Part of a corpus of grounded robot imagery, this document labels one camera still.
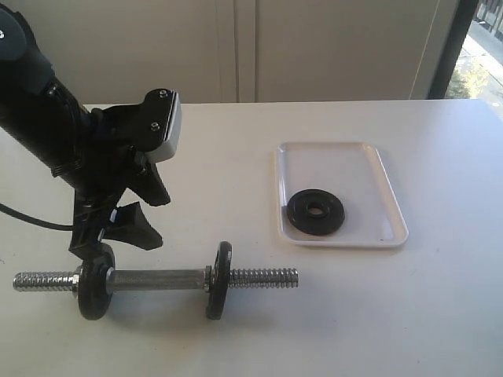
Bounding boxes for chrome threaded dumbbell bar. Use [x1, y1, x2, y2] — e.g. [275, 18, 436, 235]
[13, 265, 299, 295]

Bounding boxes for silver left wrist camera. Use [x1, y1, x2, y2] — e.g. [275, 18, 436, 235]
[136, 89, 182, 163]

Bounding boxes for white rectangular plastic tray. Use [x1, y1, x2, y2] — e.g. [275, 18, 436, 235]
[275, 142, 409, 248]

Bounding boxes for dark window frame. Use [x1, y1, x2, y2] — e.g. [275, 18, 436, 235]
[426, 0, 479, 100]

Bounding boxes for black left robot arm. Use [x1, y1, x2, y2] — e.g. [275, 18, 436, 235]
[1, 7, 182, 260]

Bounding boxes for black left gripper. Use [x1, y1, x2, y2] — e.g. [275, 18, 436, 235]
[67, 104, 171, 260]

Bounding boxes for black weight plate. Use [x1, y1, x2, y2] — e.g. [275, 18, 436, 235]
[286, 188, 346, 236]
[77, 243, 116, 320]
[205, 241, 232, 320]

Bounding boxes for beige cabinet with doors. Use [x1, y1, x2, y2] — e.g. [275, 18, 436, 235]
[8, 1, 457, 104]

